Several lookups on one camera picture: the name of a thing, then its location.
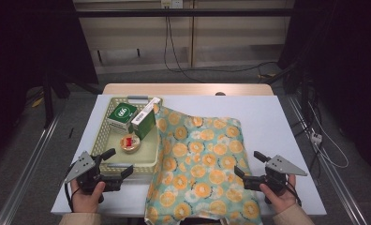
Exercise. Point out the metal floor rail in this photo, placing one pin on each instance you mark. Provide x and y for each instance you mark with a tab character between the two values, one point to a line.
330	168
27	175

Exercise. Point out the white power strip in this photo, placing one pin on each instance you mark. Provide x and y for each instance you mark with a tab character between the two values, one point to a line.
316	138

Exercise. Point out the square green box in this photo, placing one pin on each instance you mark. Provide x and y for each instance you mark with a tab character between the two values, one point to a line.
121	113

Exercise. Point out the dark curtain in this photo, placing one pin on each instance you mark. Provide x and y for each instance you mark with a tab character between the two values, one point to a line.
24	47
352	62

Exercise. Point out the person's left hand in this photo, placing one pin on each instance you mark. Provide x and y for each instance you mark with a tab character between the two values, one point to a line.
86	202

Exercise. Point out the small dark round object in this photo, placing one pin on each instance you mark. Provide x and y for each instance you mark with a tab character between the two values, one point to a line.
220	93

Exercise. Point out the white wall outlet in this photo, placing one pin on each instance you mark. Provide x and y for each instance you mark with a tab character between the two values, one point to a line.
171	3

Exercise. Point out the light wooden table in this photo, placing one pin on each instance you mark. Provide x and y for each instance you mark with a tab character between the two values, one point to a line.
186	89

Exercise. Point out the black horizontal bar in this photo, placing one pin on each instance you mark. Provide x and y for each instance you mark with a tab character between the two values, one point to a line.
186	12

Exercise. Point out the orange-print cloth tote bag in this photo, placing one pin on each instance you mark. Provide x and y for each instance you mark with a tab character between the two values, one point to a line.
202	162

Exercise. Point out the tall green and white box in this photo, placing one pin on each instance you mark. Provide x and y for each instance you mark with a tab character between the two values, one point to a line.
145	123

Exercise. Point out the person's right hand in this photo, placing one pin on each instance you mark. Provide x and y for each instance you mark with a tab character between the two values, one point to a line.
282	201

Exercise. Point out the dark metal stand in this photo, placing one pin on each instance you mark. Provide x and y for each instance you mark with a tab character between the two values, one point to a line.
48	100

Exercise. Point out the red tape roll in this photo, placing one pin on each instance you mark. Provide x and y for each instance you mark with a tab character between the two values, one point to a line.
130	143

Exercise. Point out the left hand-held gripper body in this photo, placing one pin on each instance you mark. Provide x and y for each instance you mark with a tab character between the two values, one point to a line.
82	165

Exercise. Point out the pale green plastic basket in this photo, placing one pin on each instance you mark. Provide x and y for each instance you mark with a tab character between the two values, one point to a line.
143	153

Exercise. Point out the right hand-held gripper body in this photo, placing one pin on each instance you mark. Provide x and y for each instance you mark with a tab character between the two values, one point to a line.
280	167

